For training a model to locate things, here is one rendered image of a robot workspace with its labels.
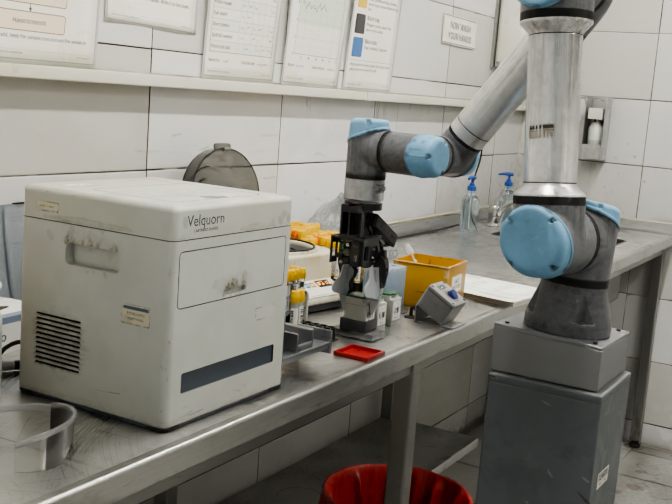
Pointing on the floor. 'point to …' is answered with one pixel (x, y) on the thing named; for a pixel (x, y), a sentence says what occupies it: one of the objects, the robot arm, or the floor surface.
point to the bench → (315, 396)
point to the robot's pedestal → (550, 441)
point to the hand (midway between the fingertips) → (360, 305)
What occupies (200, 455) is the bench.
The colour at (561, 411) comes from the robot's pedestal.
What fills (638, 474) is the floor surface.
